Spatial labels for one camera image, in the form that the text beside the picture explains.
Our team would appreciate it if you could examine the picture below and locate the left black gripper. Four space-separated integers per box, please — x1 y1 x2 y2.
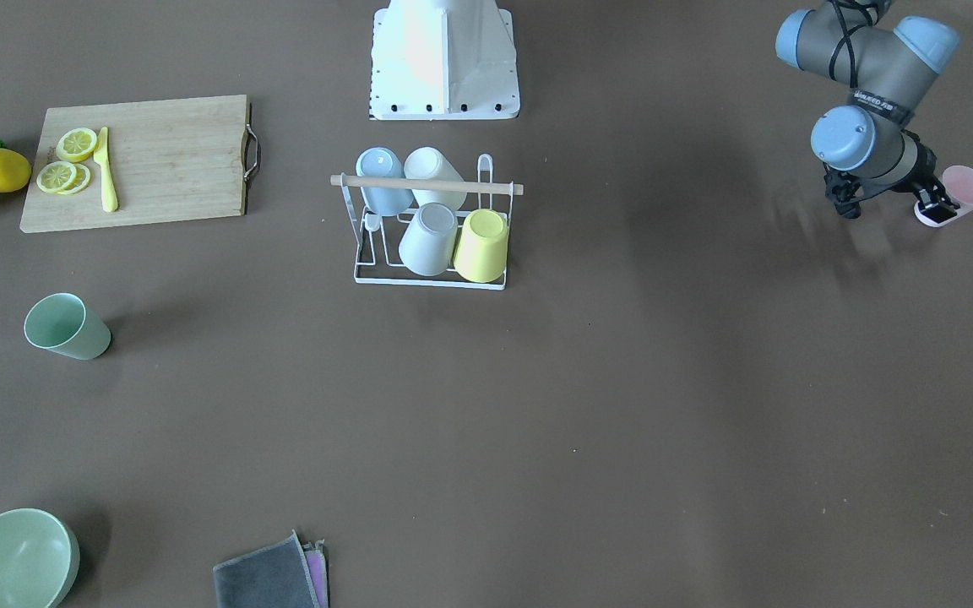
824 139 960 225

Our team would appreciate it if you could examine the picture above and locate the pink cup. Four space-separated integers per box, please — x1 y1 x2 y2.
927 165 973 228

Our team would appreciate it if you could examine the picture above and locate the green cup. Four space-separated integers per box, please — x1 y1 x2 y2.
24 293 112 361

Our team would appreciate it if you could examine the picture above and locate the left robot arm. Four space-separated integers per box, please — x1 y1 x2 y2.
775 1 961 226

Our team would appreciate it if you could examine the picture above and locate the yellow cup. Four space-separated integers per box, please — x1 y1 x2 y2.
453 209 509 282

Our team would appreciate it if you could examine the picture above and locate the grey cup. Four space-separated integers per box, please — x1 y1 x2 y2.
399 204 457 276

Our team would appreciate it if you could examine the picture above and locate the white cup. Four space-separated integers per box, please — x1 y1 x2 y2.
403 147 467 212

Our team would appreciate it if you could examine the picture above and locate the light blue cup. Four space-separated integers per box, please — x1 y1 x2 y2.
356 147 415 218

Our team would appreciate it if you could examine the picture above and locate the purple cloth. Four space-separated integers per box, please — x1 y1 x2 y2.
302 540 329 608

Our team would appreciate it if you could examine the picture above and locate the wooden cutting board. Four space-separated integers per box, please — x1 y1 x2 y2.
20 94 260 232

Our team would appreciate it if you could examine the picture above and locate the grey folded cloth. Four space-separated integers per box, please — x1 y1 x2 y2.
213 534 317 607

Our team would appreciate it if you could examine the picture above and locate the yellow plastic knife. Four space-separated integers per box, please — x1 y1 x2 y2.
93 127 119 213

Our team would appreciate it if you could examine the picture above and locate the lemon slice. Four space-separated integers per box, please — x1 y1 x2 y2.
54 128 98 163
35 160 79 193
58 163 92 195

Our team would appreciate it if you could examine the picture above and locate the lemon slice upper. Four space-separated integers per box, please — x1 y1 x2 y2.
54 128 98 163

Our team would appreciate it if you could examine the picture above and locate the lemon slice lower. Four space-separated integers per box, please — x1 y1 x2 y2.
35 160 79 193

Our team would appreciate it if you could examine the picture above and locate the green bowl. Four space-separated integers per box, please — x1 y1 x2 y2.
0 508 80 607

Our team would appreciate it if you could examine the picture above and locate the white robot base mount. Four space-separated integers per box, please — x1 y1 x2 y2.
368 1 521 121

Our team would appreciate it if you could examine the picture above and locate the white wire cup rack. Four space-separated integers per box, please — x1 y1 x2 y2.
329 154 525 291

